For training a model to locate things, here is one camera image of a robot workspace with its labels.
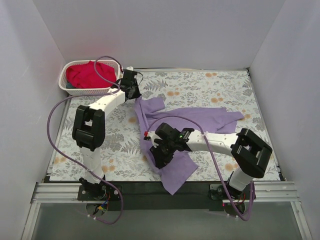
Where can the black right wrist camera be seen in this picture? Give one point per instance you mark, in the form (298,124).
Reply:
(165,131)

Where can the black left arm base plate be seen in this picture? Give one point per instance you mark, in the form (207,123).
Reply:
(98,192)

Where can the red t shirt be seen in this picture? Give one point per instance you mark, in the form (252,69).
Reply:
(84,76)

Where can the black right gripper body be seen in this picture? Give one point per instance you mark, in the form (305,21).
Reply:
(160,152)

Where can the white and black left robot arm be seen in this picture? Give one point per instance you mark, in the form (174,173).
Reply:
(89,131)

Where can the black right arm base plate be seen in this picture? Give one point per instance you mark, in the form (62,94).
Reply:
(217,192)

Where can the purple t shirt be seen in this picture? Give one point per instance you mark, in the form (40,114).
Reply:
(150,115)

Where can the white plastic basket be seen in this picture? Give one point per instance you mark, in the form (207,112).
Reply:
(78,92)

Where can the aluminium front frame rail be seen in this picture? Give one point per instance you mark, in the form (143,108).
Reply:
(68,192)

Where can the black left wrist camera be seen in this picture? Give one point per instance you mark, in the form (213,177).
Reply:
(129,76)

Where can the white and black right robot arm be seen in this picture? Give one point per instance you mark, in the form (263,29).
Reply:
(251,153)

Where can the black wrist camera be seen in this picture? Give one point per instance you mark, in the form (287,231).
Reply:
(165,131)
(129,76)

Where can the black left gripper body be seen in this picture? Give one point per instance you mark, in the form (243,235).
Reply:
(133,92)

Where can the teal cloth in basket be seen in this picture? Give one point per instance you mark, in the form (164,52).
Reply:
(69,86)

